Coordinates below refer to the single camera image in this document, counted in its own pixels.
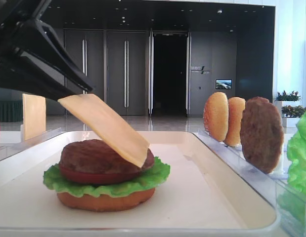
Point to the green lettuce leaf on bun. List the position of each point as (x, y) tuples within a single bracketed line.
[(151, 178)]

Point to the brown meat patty on burger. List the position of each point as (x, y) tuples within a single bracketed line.
[(96, 157)]

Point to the orange cheese slice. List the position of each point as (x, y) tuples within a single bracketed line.
[(109, 126), (34, 116)]

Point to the middle dark double door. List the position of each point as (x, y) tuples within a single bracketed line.
[(126, 72)]

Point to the dark double door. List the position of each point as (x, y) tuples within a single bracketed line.
[(86, 49), (126, 72)]

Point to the lower potted flower planter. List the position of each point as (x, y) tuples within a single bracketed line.
[(291, 115)]

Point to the bottom bun slice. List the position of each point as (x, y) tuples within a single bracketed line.
[(106, 203)]

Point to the right clear acrylic rack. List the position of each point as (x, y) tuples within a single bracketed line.
[(269, 186)]

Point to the wall display screen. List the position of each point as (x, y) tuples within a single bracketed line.
[(223, 84)]

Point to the potted flower planter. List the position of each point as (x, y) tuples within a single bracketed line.
[(287, 99), (291, 115)]

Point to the green skirted table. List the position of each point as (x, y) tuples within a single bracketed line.
[(11, 111)]

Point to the standing brown meat patty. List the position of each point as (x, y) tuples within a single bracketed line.
[(261, 134)]

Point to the near standing bun slice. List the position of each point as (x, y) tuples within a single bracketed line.
[(236, 107)]

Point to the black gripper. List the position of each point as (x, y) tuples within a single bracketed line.
[(21, 29)]

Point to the upper potted flower planter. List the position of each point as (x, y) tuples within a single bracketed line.
[(287, 99)]

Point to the cream plastic tray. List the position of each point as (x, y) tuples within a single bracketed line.
[(202, 197)]

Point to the red tomato slice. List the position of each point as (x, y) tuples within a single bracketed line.
[(97, 179)]

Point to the left clear acrylic rack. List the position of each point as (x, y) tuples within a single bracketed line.
[(10, 145)]

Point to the clear acrylic rack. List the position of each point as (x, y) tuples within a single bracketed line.
[(10, 145), (269, 186)]

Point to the green lettuce in rack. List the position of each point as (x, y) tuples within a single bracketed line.
[(296, 153)]

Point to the standing bun slice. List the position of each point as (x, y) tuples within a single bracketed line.
[(216, 116), (236, 107)]

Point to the far standing bun slice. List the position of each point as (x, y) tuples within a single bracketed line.
[(216, 116)]

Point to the left dark double door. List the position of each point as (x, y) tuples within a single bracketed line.
[(86, 49)]

